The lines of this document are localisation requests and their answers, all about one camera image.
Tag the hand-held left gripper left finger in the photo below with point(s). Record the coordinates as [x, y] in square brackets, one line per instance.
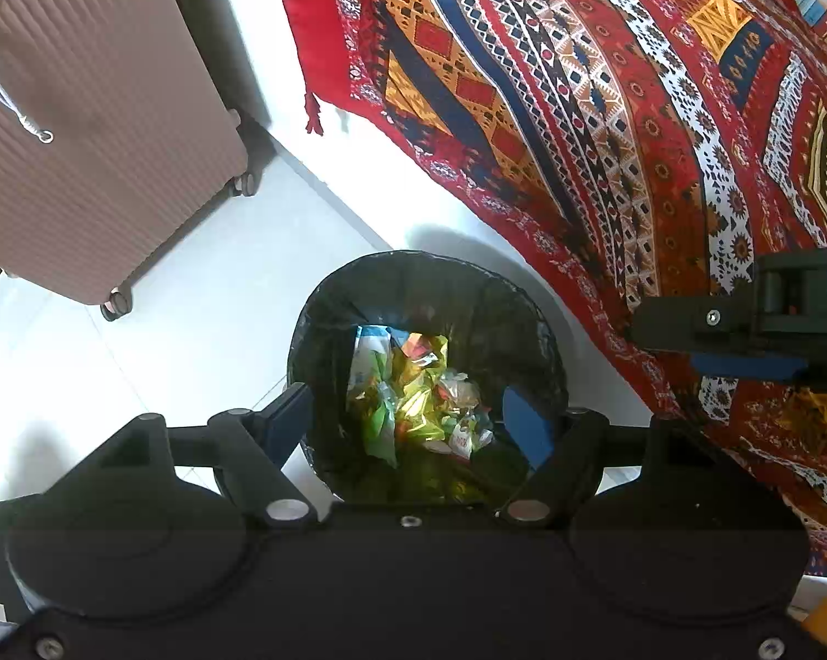
[291, 416]

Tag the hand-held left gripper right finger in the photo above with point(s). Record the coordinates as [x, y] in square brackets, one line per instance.
[527, 426]

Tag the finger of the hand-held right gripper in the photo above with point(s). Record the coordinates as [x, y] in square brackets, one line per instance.
[695, 323]
[743, 366]

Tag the pile of discarded wrappers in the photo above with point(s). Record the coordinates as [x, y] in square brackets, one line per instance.
[413, 399]

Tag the bin with black bag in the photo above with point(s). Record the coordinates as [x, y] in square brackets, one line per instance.
[420, 295]

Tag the red patterned tablecloth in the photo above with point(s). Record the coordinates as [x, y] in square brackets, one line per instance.
[592, 117]

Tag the pink ribbed suitcase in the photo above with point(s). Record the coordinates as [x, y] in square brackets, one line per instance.
[97, 151]

